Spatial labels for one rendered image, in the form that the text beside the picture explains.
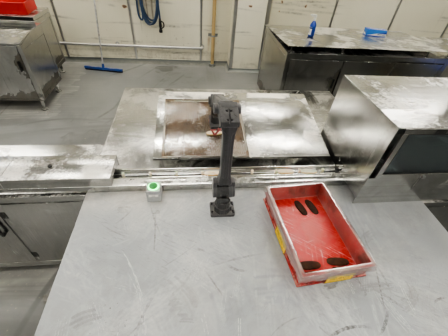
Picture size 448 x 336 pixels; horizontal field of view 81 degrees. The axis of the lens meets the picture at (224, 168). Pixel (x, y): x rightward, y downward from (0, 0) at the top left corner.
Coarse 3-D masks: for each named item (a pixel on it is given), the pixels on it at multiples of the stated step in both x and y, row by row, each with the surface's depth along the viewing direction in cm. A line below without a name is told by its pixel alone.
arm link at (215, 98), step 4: (212, 96) 136; (216, 96) 130; (220, 96) 128; (224, 96) 136; (212, 100) 136; (216, 100) 125; (220, 100) 113; (224, 100) 111; (228, 100) 111; (212, 104) 137; (216, 104) 104; (240, 104) 106; (216, 108) 104; (240, 108) 105; (216, 112) 105; (240, 112) 106
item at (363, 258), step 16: (272, 192) 133; (288, 192) 136; (304, 192) 138; (320, 192) 138; (272, 208) 124; (336, 208) 126; (336, 224) 126; (288, 240) 110; (352, 240) 116; (288, 256) 109; (352, 256) 117; (368, 256) 107; (304, 272) 100; (320, 272) 100; (336, 272) 101; (352, 272) 103
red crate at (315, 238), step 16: (288, 208) 135; (320, 208) 137; (288, 224) 128; (304, 224) 128; (320, 224) 129; (304, 240) 122; (320, 240) 122; (336, 240) 123; (304, 256) 116; (320, 256) 116; (336, 256) 117
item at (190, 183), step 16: (240, 176) 144; (256, 176) 145; (272, 176) 146; (288, 176) 147; (304, 176) 148; (320, 176) 149; (336, 176) 150; (0, 192) 127; (16, 192) 128; (32, 192) 130; (48, 192) 131; (64, 192) 132; (80, 192) 133
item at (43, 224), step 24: (0, 216) 139; (24, 216) 141; (48, 216) 143; (72, 216) 145; (0, 240) 153; (24, 240) 155; (48, 240) 158; (0, 264) 170; (24, 264) 172; (48, 264) 176
